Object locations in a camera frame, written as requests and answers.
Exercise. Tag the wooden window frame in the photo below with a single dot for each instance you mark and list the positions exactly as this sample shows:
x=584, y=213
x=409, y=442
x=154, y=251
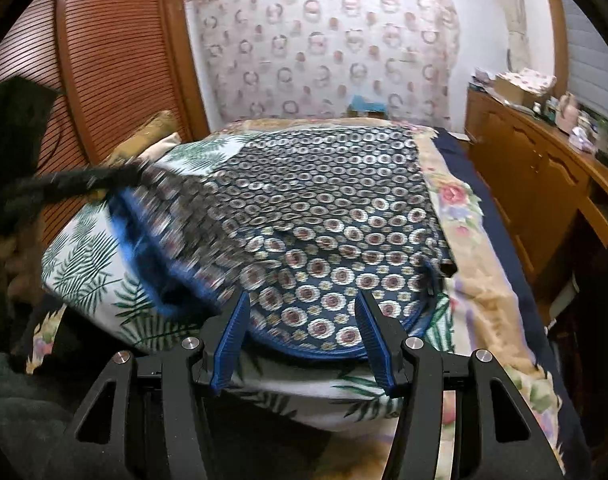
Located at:
x=555, y=35

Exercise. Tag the circle-patterned curtain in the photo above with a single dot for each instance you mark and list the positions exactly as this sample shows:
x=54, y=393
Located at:
x=324, y=45

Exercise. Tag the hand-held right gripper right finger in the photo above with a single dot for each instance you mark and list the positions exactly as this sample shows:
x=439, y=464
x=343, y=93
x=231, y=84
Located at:
x=379, y=352

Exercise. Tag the person's left forearm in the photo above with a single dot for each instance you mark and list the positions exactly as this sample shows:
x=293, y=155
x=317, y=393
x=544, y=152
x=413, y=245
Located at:
x=6, y=265

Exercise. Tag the wooden cabinet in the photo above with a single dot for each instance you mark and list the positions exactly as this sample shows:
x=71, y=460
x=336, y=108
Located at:
x=529, y=170

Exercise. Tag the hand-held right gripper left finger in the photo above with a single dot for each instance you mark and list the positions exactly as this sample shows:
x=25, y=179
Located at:
x=231, y=347

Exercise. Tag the wooden louvred wardrobe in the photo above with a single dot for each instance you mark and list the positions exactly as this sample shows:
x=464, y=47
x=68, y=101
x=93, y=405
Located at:
x=113, y=60

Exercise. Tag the small blue box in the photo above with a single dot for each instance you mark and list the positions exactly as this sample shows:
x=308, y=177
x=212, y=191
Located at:
x=366, y=106

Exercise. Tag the beige curtain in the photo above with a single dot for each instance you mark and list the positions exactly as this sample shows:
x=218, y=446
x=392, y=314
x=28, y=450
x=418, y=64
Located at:
x=516, y=15

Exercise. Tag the grey window blind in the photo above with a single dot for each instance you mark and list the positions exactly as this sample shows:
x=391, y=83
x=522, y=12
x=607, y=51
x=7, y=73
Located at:
x=594, y=55

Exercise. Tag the gold pillow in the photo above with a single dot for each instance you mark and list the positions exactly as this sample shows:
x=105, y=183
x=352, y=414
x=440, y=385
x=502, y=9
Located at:
x=156, y=130

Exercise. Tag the floral blanket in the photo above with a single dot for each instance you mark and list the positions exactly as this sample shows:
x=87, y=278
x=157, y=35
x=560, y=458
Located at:
x=484, y=310

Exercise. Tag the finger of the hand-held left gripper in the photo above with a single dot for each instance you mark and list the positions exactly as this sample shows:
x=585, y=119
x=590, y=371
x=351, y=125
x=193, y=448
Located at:
x=83, y=182

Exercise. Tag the dark green cloth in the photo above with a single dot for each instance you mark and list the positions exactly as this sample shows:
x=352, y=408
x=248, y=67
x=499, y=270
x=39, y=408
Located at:
x=18, y=420

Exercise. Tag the floral cardboard box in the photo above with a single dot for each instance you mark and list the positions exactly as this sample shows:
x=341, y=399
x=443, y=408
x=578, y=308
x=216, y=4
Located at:
x=526, y=85

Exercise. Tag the blue circle-patterned garment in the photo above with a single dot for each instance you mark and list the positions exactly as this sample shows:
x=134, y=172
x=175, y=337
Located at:
x=324, y=220

